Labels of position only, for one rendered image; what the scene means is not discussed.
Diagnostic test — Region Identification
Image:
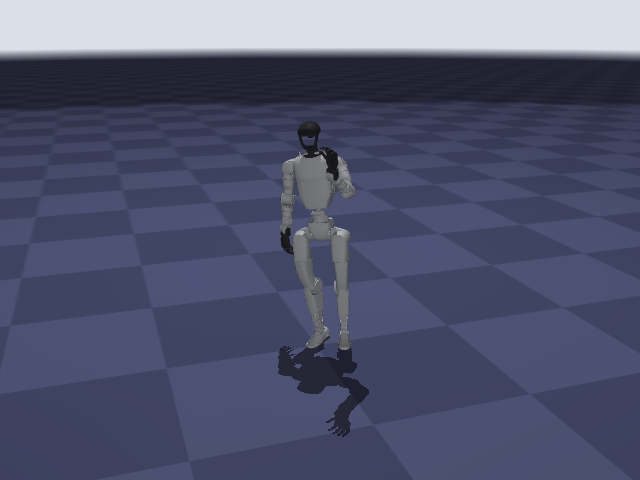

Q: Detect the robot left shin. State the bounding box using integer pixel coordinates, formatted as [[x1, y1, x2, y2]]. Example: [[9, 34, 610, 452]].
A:
[[337, 285, 349, 334]]

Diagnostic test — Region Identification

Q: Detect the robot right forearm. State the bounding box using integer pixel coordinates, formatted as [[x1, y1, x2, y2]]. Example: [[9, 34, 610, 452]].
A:
[[280, 195, 293, 234]]

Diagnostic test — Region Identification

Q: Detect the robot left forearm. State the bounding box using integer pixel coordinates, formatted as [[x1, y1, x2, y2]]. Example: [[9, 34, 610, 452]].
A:
[[326, 172, 356, 194]]

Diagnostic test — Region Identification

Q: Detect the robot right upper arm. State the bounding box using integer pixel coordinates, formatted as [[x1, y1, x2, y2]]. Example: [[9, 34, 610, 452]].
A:
[[281, 158, 296, 205]]

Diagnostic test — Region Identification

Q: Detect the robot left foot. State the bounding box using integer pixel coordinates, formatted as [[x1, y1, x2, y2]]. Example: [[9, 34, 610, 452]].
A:
[[338, 330, 351, 350]]

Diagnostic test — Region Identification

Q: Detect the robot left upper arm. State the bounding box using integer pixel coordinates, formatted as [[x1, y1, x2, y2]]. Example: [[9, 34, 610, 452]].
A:
[[337, 156, 356, 199]]

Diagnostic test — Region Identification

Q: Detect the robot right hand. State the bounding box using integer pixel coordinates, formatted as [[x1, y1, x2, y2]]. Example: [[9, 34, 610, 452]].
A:
[[280, 228, 293, 254]]

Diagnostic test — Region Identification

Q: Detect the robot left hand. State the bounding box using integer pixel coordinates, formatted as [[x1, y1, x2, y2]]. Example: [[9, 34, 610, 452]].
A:
[[319, 147, 339, 181]]

